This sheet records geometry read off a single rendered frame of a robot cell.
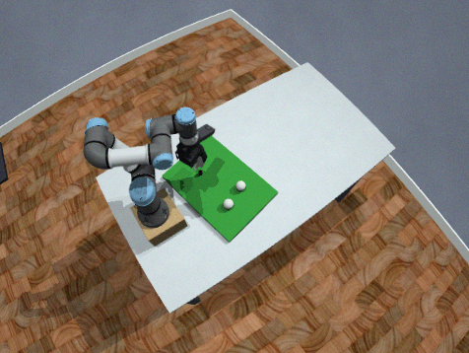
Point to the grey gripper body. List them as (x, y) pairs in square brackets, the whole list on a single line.
[(191, 155)]

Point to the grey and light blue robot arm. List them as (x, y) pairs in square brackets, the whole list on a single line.
[(151, 210)]

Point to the green golf mat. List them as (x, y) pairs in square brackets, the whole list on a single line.
[(216, 181)]

